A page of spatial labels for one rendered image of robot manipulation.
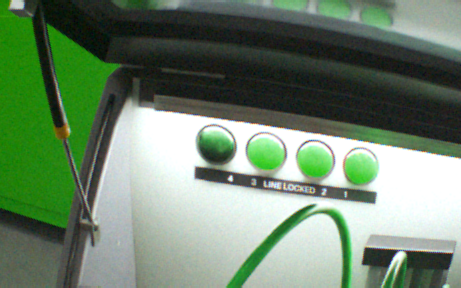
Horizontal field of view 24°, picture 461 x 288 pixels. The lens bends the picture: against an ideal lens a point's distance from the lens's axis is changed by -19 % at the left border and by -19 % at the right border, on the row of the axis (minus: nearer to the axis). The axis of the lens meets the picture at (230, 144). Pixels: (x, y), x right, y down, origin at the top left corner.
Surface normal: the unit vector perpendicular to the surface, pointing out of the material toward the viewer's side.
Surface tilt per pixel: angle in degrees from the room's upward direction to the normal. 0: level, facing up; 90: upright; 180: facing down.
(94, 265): 90
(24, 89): 90
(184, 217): 90
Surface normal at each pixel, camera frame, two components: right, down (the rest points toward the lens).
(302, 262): -0.29, 0.35
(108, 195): 0.96, 0.15
